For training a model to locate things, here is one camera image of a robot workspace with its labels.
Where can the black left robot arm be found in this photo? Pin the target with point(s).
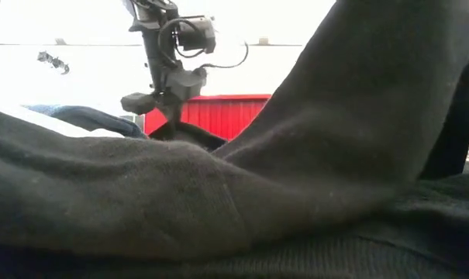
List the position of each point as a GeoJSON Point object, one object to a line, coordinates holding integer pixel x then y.
{"type": "Point", "coordinates": [154, 50]}

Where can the red plastic bin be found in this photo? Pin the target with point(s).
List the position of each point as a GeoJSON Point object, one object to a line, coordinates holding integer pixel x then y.
{"type": "Point", "coordinates": [218, 116]}

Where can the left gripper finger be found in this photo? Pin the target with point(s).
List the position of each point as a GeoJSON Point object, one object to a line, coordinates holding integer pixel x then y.
{"type": "Point", "coordinates": [175, 118]}

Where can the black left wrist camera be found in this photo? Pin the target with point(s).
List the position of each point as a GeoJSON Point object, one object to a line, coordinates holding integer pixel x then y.
{"type": "Point", "coordinates": [197, 35]}

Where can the black knit sweater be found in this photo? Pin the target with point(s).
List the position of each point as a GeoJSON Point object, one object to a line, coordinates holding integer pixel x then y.
{"type": "Point", "coordinates": [257, 186]}

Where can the black ceiling light fixture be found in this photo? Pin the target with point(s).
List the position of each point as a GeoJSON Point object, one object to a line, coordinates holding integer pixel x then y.
{"type": "Point", "coordinates": [56, 62]}

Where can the dark navy garment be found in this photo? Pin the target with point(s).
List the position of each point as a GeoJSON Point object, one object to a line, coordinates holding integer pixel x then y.
{"type": "Point", "coordinates": [98, 120]}

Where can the white button-up shirt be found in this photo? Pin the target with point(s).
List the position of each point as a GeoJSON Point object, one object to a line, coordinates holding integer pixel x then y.
{"type": "Point", "coordinates": [44, 120]}

